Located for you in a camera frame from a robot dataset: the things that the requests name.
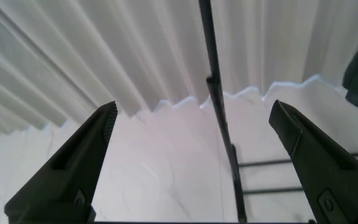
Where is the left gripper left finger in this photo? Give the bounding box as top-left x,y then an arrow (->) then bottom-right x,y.
4,100 -> 119,224

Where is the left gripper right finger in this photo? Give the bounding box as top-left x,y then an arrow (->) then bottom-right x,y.
268,99 -> 358,224

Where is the black clothes rack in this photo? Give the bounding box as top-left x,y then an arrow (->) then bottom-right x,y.
198,0 -> 358,223

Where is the white curtain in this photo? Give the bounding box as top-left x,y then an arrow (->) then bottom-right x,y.
0,0 -> 358,138

